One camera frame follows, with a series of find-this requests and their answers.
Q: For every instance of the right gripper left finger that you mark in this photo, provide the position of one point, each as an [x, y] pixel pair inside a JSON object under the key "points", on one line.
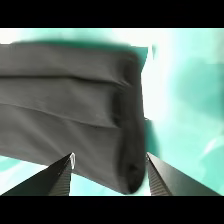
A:
{"points": [[50, 180]]}

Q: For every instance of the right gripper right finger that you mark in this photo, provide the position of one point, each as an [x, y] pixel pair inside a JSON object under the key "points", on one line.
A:
{"points": [[173, 181]]}

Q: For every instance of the grey garment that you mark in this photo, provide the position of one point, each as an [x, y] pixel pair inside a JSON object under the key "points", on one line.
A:
{"points": [[66, 110]]}

